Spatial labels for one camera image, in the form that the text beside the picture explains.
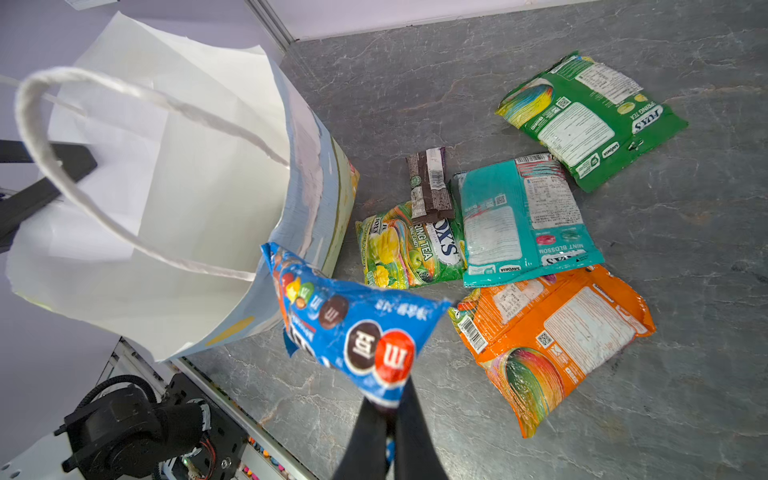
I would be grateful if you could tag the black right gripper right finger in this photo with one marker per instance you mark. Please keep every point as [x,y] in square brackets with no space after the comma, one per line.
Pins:
[415,457]

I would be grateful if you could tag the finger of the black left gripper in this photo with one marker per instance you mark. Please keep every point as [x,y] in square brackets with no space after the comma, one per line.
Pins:
[76,160]

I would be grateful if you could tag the orange Fox's candy packet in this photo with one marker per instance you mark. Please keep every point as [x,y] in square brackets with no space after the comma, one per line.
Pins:
[537,340]

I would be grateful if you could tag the teal Fox's candy packet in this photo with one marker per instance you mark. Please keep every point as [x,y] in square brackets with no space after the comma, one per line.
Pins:
[520,221]

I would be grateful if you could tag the blue M&M's packet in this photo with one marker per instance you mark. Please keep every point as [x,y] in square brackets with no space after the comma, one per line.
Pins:
[372,335]

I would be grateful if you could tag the white and green paper bag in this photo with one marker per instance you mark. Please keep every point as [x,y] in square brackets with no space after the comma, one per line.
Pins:
[186,190]

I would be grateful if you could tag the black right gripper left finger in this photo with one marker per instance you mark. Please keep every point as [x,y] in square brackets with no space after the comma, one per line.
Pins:
[365,456]

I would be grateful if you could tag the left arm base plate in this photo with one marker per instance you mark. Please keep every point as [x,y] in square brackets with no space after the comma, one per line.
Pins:
[224,440]

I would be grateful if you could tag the brown chocolate bar wrapper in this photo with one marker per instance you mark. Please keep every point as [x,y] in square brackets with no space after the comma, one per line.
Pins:
[430,197]

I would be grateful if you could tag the yellow-green Fox's candy packet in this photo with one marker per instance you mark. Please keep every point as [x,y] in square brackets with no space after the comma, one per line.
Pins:
[397,253]

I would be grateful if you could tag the green Fox's candy packet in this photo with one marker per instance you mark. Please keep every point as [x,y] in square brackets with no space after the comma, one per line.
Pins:
[592,118]

